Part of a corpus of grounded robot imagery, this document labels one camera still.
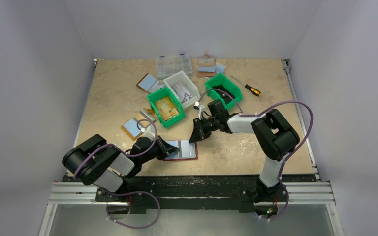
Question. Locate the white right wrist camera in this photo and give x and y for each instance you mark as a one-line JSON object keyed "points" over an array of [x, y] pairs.
{"points": [[199, 107]]}

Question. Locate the green bin with black cards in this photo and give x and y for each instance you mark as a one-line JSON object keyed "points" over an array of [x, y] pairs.
{"points": [[221, 79]]}

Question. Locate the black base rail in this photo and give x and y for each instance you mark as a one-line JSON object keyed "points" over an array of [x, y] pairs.
{"points": [[236, 192]]}

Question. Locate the brown open card holder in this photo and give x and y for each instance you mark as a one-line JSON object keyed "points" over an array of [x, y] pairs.
{"points": [[150, 84]]}

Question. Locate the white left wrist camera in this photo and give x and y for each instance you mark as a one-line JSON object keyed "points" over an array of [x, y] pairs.
{"points": [[150, 132]]}

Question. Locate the tan open card holder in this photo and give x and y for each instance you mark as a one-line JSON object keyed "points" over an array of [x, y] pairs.
{"points": [[141, 120]]}

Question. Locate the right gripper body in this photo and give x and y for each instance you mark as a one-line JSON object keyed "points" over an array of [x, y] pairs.
{"points": [[203, 125]]}

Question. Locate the silver VIP card stack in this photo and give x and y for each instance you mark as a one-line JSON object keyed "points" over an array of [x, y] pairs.
{"points": [[183, 94]]}

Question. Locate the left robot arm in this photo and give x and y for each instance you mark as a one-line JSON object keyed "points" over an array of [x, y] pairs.
{"points": [[97, 162]]}

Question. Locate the black VIP card stack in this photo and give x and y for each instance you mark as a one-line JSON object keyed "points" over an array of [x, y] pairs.
{"points": [[226, 95]]}

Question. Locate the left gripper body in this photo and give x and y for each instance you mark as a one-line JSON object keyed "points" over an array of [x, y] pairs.
{"points": [[155, 150]]}

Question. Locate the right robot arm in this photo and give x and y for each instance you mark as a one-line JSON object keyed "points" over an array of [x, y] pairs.
{"points": [[276, 137]]}

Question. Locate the red card holder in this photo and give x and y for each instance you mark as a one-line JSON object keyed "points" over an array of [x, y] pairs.
{"points": [[174, 157]]}

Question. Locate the clear compartment organizer box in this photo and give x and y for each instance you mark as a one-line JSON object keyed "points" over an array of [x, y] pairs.
{"points": [[167, 66]]}

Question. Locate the silver magnetic stripe card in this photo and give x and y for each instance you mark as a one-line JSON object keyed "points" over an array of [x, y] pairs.
{"points": [[187, 150]]}

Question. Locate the yellow black screwdriver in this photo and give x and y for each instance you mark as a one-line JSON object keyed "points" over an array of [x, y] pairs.
{"points": [[251, 89]]}

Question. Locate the white plastic bin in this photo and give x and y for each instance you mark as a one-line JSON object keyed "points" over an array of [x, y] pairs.
{"points": [[182, 77]]}

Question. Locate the aluminium frame rail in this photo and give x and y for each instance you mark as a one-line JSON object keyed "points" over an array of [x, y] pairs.
{"points": [[76, 194]]}

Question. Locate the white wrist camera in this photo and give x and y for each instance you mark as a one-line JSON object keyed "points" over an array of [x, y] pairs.
{"points": [[150, 132], [199, 107]]}

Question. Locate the green bin with gold cards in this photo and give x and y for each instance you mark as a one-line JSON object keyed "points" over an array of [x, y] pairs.
{"points": [[162, 93]]}

